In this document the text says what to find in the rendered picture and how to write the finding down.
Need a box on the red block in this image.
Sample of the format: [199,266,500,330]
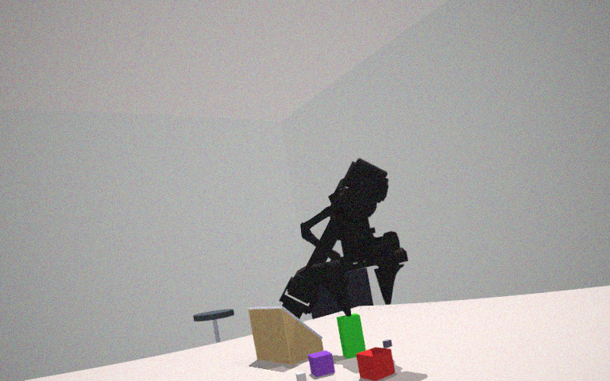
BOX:
[356,347,395,381]

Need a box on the green block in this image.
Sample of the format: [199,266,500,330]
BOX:
[340,335,366,359]
[337,314,363,339]

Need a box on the purple cube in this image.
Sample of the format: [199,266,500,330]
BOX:
[308,351,335,377]

